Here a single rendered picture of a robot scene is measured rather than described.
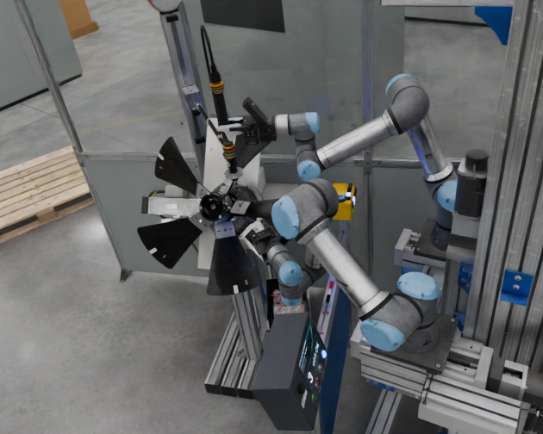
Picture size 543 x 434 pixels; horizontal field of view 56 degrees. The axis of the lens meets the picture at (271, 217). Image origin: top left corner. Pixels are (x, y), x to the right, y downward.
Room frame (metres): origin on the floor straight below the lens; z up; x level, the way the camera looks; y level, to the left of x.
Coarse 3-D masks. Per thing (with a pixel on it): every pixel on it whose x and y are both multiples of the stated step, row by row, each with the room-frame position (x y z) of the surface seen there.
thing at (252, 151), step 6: (240, 138) 1.89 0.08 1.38; (234, 144) 1.91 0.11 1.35; (240, 144) 1.86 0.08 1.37; (264, 144) 1.77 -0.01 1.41; (240, 150) 1.83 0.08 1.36; (246, 150) 1.80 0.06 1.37; (252, 150) 1.78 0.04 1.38; (258, 150) 1.76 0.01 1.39; (240, 156) 1.80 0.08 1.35; (246, 156) 1.78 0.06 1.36; (252, 156) 1.75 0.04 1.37; (240, 162) 1.77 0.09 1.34; (246, 162) 1.75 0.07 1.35
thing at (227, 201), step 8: (216, 192) 1.69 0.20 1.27; (208, 200) 1.69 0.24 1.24; (216, 200) 1.67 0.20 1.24; (224, 200) 1.66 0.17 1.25; (232, 200) 1.75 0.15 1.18; (200, 208) 1.67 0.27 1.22; (208, 208) 1.67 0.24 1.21; (216, 208) 1.66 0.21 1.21; (224, 208) 1.64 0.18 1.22; (208, 216) 1.65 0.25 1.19; (216, 216) 1.64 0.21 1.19; (224, 216) 1.63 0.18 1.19; (232, 216) 1.71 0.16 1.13
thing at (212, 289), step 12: (216, 240) 1.60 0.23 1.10; (228, 240) 1.61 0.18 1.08; (216, 252) 1.56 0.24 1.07; (228, 252) 1.57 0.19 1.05; (240, 252) 1.59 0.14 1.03; (216, 264) 1.53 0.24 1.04; (228, 264) 1.54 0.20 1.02; (240, 264) 1.55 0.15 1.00; (252, 264) 1.56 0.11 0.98; (216, 276) 1.50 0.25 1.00; (228, 276) 1.50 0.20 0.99; (240, 276) 1.51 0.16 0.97; (252, 276) 1.52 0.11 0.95; (216, 288) 1.47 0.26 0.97; (228, 288) 1.47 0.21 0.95; (240, 288) 1.48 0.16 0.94; (252, 288) 1.48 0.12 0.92
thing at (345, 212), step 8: (336, 184) 1.91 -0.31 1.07; (344, 184) 1.90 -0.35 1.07; (344, 192) 1.84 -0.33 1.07; (352, 192) 1.83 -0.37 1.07; (344, 200) 1.78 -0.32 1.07; (352, 200) 1.78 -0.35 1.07; (344, 208) 1.76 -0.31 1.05; (352, 208) 1.77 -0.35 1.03; (336, 216) 1.77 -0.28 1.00; (344, 216) 1.76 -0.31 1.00; (352, 216) 1.76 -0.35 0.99
